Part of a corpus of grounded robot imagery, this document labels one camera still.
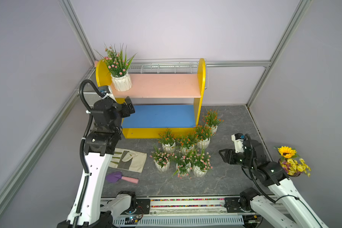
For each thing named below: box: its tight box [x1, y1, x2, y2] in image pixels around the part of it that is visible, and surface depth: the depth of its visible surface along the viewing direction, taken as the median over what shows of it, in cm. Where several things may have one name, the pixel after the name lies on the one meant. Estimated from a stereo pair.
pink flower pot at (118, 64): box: [94, 41, 138, 92], surface depth 68 cm
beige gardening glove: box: [108, 147, 148, 174], surface depth 91 cm
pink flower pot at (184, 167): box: [172, 155, 193, 180], surface depth 77 cm
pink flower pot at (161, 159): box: [149, 143, 173, 172], surface depth 79 cm
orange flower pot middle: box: [174, 134, 198, 155], surface depth 84 cm
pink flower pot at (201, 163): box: [190, 148, 213, 178], surface depth 77 cm
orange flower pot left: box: [157, 127, 176, 154], surface depth 90 cm
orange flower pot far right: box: [201, 109, 225, 134], surface depth 95 cm
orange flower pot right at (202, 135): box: [193, 124, 213, 150], surface depth 88 cm
